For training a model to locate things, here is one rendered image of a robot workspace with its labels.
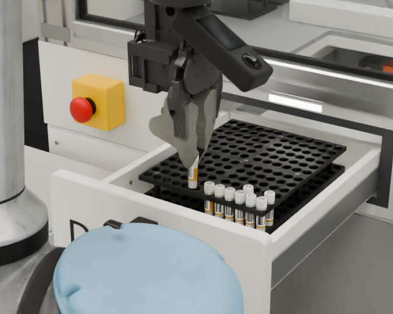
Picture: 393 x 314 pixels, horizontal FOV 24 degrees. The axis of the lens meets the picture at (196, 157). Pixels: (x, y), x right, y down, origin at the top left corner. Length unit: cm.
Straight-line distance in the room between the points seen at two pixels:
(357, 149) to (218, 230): 36
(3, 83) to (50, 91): 96
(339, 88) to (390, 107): 8
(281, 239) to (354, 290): 34
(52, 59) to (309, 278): 54
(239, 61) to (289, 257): 23
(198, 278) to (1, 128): 15
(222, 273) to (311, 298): 81
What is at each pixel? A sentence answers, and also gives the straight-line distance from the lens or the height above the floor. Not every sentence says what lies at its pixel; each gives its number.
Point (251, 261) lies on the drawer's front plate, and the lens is 94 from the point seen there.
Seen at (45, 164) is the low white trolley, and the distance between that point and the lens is 149.
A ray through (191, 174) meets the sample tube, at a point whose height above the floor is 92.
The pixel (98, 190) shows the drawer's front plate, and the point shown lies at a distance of 103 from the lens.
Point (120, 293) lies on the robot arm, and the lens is 54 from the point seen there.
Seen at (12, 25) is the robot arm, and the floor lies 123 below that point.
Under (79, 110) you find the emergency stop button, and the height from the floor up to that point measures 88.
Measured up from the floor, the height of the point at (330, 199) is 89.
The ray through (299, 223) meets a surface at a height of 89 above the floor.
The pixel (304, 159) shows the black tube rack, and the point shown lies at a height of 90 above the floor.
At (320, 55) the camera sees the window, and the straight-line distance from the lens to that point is 123.
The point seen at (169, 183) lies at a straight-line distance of 110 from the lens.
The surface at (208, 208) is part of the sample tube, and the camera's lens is 108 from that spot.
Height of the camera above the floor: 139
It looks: 25 degrees down
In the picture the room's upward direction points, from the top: straight up
